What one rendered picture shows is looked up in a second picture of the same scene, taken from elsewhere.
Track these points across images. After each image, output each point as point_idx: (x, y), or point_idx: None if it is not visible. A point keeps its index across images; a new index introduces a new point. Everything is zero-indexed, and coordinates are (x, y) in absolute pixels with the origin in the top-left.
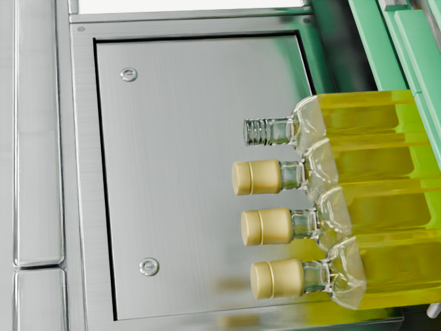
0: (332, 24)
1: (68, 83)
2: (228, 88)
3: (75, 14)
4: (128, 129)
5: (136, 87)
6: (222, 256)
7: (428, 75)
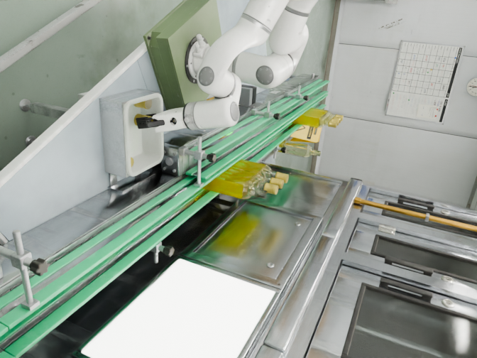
0: (165, 263)
1: (292, 281)
2: (237, 248)
3: (277, 290)
4: (282, 251)
5: (270, 261)
6: (275, 219)
7: (217, 167)
